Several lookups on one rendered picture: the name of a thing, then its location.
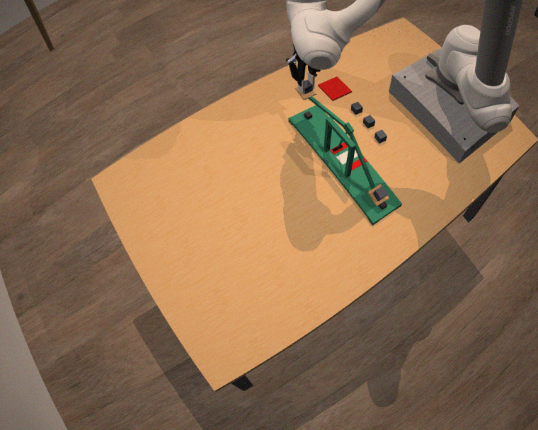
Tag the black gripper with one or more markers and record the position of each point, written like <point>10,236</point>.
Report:
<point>301,70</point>

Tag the red flat square plate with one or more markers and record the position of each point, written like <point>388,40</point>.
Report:
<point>334,88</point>

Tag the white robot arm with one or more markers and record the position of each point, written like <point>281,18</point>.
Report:
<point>477,64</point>

